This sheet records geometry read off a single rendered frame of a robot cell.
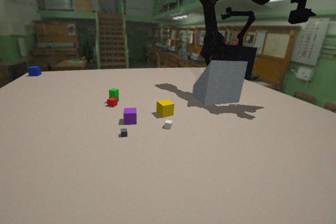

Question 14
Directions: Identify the blue cube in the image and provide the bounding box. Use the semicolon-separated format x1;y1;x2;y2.
28;66;41;77

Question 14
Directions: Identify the yellow cube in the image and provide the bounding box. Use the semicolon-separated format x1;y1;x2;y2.
156;99;174;118

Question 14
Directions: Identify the purple cube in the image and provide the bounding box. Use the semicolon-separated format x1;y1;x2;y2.
123;108;137;125

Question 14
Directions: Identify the red block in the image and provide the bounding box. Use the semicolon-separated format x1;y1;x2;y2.
107;97;118;107

